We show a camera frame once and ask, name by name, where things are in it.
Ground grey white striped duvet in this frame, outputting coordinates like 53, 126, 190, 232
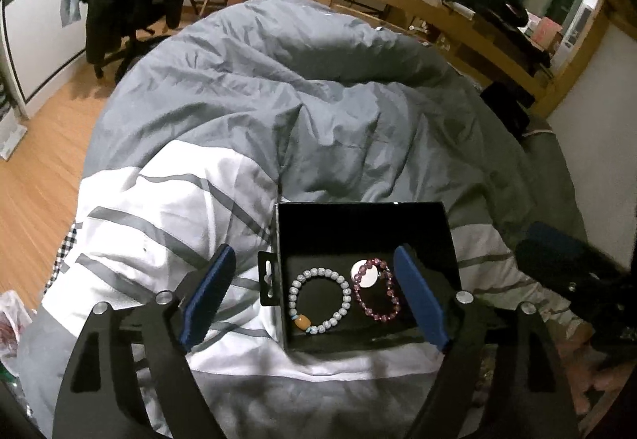
20, 0, 588, 439

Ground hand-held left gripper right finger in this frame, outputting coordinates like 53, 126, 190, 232
392, 244, 580, 439

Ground white cardboard box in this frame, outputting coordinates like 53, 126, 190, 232
0, 111, 25, 161

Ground pink box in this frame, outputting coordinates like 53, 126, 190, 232
535, 16, 563, 47

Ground black jewelry box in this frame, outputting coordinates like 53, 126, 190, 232
259, 201, 463, 353

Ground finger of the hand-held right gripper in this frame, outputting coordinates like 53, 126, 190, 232
515, 220, 598, 283

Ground white round disc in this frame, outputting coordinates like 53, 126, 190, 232
351, 261, 380, 289

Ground clear plastic bag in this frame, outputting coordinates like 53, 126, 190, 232
0, 290, 38, 370

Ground grey bead bracelet amber bead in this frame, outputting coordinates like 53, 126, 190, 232
289, 267, 353, 334

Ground black office chair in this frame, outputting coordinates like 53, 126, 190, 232
92, 0, 170, 79

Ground purple bead bracelet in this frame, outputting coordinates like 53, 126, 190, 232
352, 259, 402, 320

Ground white wardrobe dark stripes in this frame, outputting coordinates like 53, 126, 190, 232
0, 0, 90, 106

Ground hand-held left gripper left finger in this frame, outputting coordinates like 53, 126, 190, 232
52, 244, 237, 439

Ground checkered cloth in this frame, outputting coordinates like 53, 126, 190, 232
42, 220, 80, 300

